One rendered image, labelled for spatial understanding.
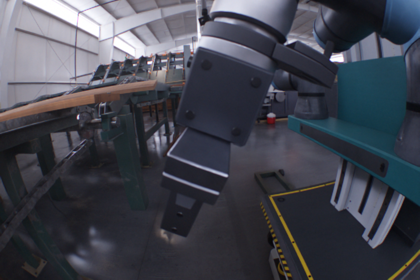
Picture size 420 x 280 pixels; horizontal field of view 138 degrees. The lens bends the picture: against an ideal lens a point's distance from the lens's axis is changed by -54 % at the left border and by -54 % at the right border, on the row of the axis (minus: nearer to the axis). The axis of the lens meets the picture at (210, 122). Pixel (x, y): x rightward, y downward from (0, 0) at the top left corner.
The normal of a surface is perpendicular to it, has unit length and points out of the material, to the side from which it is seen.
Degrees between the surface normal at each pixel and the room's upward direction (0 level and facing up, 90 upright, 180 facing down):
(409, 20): 127
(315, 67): 97
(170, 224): 97
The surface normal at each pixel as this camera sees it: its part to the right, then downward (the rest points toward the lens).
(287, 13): 0.56, 0.46
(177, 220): -0.13, 0.31
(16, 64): 0.99, -0.02
